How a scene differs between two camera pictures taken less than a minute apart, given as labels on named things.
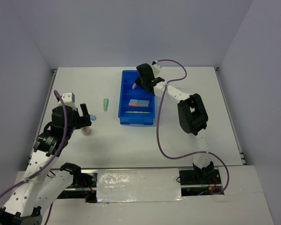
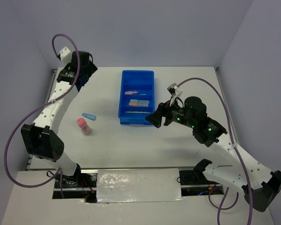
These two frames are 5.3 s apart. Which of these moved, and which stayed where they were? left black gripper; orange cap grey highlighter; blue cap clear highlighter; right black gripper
Moved: right black gripper; left black gripper
Stayed: blue cap clear highlighter; orange cap grey highlighter
